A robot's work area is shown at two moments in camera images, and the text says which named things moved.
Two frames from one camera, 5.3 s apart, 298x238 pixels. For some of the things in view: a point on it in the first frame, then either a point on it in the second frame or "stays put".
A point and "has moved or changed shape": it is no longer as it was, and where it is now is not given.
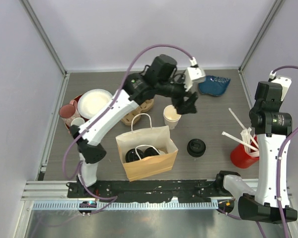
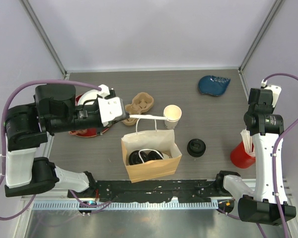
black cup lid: x=131 y=155 has moved or changed shape
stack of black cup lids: x=196 y=148 stays put
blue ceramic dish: x=213 y=85 stays put
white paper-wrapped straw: x=237 y=119 -> x=148 y=116
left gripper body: x=173 y=89 -> x=82 y=118
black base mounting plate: x=146 y=191 stays put
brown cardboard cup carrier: x=127 y=119 stays put
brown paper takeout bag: x=145 y=150 has moved or changed shape
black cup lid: x=150 y=151 -> x=153 y=155
